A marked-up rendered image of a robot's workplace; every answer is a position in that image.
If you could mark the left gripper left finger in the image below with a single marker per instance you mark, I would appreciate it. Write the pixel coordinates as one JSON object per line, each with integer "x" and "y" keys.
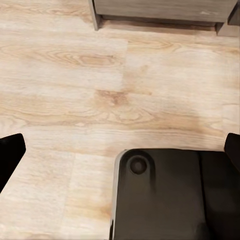
{"x": 12, "y": 149}

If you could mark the dishwasher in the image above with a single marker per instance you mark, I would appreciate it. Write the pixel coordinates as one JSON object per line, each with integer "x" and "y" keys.
{"x": 187, "y": 12}

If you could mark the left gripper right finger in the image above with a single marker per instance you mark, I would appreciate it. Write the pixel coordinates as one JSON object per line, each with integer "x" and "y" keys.
{"x": 232, "y": 149}

